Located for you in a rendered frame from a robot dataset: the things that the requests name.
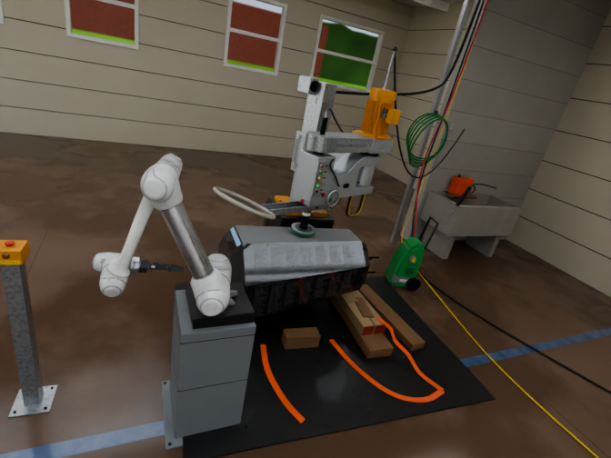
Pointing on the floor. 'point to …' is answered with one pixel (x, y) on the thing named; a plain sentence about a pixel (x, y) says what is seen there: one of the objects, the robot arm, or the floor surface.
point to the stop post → (24, 333)
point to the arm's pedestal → (205, 375)
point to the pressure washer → (408, 261)
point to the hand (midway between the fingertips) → (178, 268)
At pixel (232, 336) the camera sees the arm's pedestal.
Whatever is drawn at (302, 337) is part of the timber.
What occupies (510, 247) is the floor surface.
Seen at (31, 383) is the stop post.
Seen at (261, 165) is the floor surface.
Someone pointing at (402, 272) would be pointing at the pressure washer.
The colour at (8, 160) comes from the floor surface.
